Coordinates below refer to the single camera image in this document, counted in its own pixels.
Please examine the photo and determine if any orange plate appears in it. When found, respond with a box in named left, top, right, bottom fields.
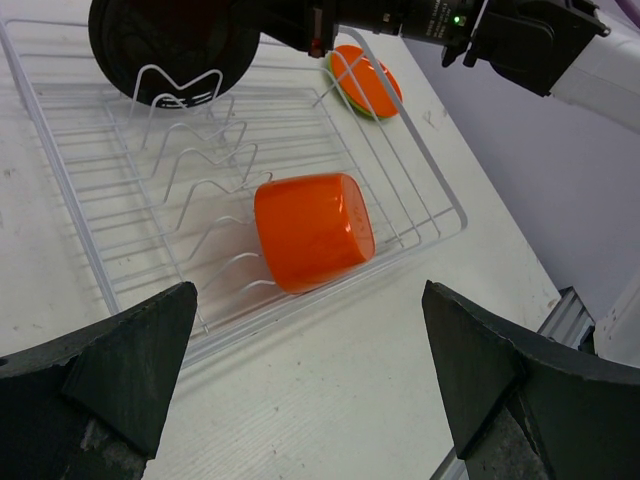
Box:
left=331, top=45, right=398, bottom=117

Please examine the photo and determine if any green plate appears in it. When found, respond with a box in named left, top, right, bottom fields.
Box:
left=326, top=53, right=397, bottom=120

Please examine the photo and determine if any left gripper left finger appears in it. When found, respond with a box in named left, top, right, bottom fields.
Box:
left=1, top=282, right=197, bottom=479

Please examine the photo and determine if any white wire dish rack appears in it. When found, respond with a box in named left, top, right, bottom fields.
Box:
left=1, top=17, right=468, bottom=365

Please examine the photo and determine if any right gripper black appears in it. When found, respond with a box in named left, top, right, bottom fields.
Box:
left=250, top=0, right=338, bottom=56

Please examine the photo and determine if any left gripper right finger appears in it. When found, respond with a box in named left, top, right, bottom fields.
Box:
left=422, top=282, right=639, bottom=479

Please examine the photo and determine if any black plate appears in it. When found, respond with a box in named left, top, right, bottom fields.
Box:
left=88, top=1, right=260, bottom=107

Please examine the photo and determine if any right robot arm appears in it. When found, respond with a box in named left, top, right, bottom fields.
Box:
left=230, top=1, right=639, bottom=131

